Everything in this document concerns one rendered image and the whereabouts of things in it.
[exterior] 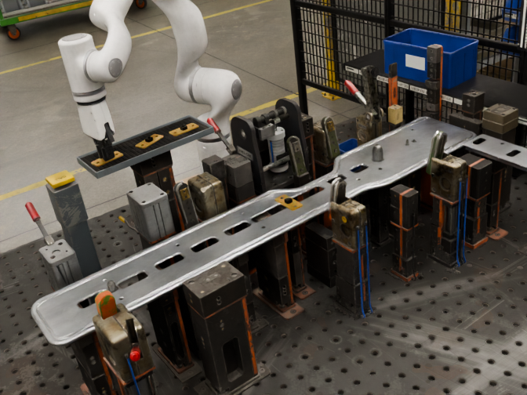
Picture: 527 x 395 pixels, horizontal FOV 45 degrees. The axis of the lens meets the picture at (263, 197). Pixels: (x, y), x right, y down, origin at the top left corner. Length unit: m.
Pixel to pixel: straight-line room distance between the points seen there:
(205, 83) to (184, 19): 0.22
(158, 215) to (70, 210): 0.25
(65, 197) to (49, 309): 0.34
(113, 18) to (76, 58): 0.14
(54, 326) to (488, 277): 1.19
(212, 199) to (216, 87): 0.46
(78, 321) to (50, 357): 0.43
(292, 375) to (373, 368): 0.20
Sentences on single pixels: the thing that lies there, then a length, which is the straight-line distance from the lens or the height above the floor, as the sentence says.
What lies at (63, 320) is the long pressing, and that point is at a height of 1.00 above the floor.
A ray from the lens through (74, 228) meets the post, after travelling 1.81.
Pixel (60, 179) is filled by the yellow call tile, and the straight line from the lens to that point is 1.75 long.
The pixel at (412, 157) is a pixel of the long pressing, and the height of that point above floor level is 1.00.
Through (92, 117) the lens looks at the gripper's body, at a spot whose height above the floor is 1.30.
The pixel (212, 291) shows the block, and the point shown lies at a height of 1.03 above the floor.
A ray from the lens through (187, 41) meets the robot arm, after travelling 2.02.
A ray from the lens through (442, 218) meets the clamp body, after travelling 1.92.
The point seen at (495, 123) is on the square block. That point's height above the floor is 1.03.
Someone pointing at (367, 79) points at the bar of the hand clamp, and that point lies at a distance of 2.03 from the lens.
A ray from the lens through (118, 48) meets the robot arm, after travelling 1.64.
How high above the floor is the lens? 1.91
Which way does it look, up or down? 30 degrees down
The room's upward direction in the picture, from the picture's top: 8 degrees counter-clockwise
